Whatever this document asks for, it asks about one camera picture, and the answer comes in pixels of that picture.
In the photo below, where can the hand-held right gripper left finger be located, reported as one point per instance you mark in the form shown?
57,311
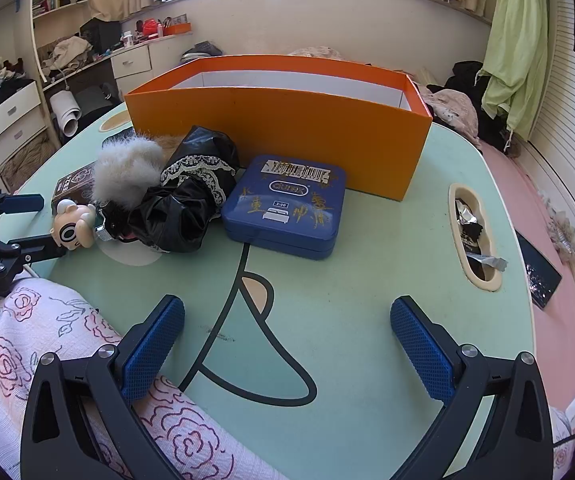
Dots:
152,350

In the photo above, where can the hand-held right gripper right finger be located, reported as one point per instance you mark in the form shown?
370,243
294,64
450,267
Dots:
422,355

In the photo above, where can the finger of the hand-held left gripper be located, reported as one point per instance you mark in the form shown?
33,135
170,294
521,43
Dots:
22,203
42,252

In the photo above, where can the cartoon figurine toy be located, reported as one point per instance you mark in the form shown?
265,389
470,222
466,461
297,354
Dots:
70,230

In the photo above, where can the brown card box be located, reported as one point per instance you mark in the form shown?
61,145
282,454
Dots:
75,182

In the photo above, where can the brown white fur tail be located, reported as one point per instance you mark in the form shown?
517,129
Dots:
122,170

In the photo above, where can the black glossy lace-trimmed bag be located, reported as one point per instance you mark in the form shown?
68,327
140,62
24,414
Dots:
177,220

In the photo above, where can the blue tin box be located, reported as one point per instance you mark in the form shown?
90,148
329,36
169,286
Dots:
287,205

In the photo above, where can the orange cardboard box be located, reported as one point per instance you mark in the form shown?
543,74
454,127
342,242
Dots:
292,130

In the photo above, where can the green cartoon desktop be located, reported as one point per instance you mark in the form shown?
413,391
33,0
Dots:
367,270

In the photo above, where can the white rose-print cloth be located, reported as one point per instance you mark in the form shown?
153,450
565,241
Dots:
17,350

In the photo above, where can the white drawer cabinet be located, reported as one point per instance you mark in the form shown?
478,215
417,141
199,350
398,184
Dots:
15,110

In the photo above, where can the white paper roll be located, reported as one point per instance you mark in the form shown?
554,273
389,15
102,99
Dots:
65,110

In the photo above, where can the silver foil wrapper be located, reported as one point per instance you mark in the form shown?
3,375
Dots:
490,261

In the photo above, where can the black wrapper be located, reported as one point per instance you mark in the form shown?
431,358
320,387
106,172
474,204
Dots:
470,225

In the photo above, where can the black phone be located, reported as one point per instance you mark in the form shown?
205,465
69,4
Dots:
540,270

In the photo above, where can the beige clothes pile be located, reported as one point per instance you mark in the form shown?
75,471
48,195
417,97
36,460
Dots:
70,50

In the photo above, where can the white desk with drawer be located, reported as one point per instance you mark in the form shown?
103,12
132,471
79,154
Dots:
130,62

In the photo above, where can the grey fluffy item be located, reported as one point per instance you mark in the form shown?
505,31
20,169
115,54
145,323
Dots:
565,240

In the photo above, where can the red container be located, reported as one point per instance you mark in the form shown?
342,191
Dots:
150,27

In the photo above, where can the orange tray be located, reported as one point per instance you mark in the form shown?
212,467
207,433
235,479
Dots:
177,29

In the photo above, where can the grey folded clothes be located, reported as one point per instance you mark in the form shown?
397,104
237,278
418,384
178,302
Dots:
202,51

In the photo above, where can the pink floral garment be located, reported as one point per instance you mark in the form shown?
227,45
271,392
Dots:
455,107

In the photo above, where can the black clothes pile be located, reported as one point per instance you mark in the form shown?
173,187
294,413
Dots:
467,75

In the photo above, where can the light green hanging cloth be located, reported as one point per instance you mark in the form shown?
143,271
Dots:
512,50

